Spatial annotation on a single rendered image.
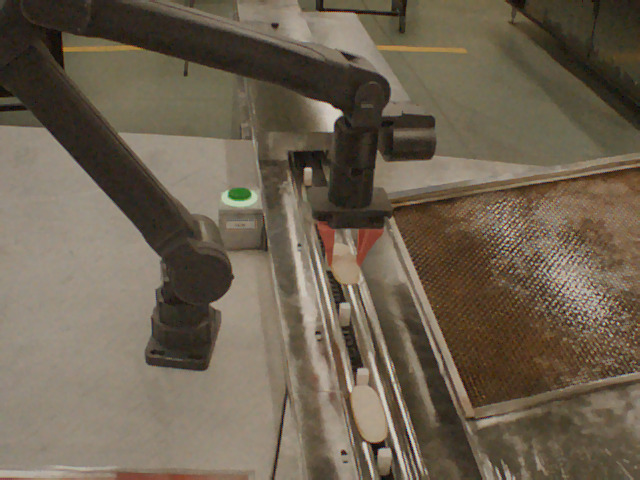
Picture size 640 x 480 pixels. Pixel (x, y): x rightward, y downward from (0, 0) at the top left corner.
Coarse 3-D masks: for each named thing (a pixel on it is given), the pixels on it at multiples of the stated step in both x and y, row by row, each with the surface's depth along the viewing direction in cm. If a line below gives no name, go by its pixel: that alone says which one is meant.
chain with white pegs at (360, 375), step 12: (300, 156) 158; (300, 168) 153; (324, 252) 128; (324, 264) 124; (336, 288) 120; (336, 300) 117; (348, 312) 110; (348, 324) 111; (348, 336) 110; (348, 348) 107; (360, 372) 98; (360, 384) 99; (372, 444) 92; (384, 456) 86; (384, 468) 87
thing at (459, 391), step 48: (432, 192) 131; (480, 192) 131; (432, 240) 121; (528, 240) 118; (624, 240) 115; (432, 288) 111; (528, 288) 108; (624, 288) 106; (432, 336) 103; (480, 336) 101; (576, 336) 99; (624, 384) 90
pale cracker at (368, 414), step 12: (360, 396) 96; (372, 396) 96; (360, 408) 94; (372, 408) 94; (360, 420) 93; (372, 420) 92; (384, 420) 93; (360, 432) 91; (372, 432) 91; (384, 432) 91
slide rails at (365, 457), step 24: (312, 168) 151; (312, 240) 128; (336, 240) 129; (336, 312) 112; (360, 312) 113; (336, 336) 108; (360, 336) 108; (336, 360) 103; (384, 384) 100; (384, 408) 96; (360, 456) 89
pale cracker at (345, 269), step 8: (336, 248) 112; (344, 248) 112; (336, 256) 110; (344, 256) 110; (352, 256) 110; (336, 264) 108; (344, 264) 108; (352, 264) 109; (336, 272) 107; (344, 272) 107; (352, 272) 107; (344, 280) 106; (352, 280) 106
